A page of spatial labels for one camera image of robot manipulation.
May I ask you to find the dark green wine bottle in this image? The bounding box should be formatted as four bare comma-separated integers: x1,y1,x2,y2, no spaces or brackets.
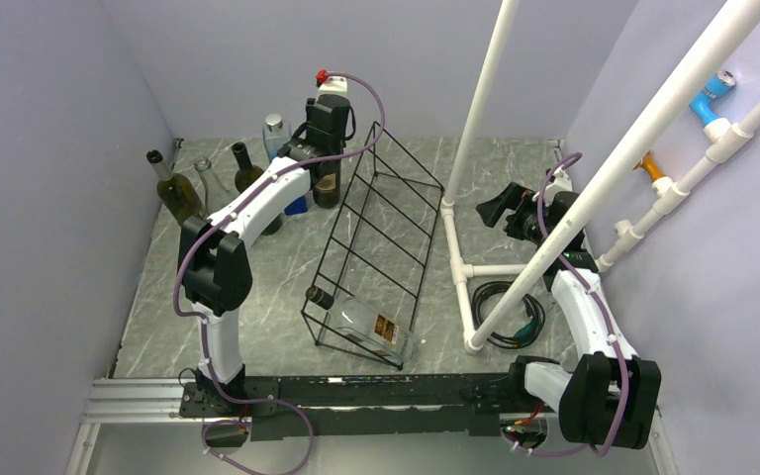
231,142,283,236

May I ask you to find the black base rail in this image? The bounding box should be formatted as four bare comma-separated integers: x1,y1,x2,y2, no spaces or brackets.
178,373,539,441

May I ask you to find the blue pipe fitting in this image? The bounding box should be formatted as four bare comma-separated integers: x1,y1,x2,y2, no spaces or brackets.
689,69,736,127

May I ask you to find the black coiled cable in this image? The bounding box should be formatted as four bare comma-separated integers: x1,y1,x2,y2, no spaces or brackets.
470,281,547,350

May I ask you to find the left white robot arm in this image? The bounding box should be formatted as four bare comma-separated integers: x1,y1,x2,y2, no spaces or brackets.
173,92,352,416

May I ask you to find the clear empty glass bottle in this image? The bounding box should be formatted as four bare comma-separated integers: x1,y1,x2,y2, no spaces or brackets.
194,156,236,215

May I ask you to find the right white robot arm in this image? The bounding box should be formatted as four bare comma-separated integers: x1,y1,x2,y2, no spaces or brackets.
471,234,662,452

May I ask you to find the green wine bottle far left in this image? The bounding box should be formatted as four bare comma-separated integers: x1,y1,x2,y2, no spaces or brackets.
145,149,206,225

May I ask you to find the clear square liquor bottle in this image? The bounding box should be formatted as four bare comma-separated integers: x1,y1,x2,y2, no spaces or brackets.
306,285,416,365

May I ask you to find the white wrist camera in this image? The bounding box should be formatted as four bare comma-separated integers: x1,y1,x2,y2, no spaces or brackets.
315,69,348,98
544,169,573,197

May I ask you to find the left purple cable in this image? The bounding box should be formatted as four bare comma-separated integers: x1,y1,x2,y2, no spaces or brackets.
171,70,388,475

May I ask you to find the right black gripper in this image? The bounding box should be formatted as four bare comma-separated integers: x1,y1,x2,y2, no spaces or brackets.
477,182,554,246

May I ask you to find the black wire wine rack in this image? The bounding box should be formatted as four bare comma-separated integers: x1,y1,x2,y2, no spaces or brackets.
301,123,444,370

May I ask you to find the aluminium frame rail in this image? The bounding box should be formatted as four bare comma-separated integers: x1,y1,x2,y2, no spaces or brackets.
64,377,188,475

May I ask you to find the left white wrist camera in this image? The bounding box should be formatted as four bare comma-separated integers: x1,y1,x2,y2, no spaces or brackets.
315,69,348,98

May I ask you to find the orange pipe fitting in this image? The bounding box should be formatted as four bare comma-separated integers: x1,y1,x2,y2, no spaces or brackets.
635,150,665,182

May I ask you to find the dark labelled wine bottle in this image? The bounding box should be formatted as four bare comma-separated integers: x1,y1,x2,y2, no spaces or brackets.
312,160,341,209

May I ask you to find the blue square glass bottle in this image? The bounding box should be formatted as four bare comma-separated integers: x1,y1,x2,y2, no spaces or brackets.
262,113,309,216

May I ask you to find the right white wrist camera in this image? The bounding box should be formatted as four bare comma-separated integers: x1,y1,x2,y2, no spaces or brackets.
544,169,573,197

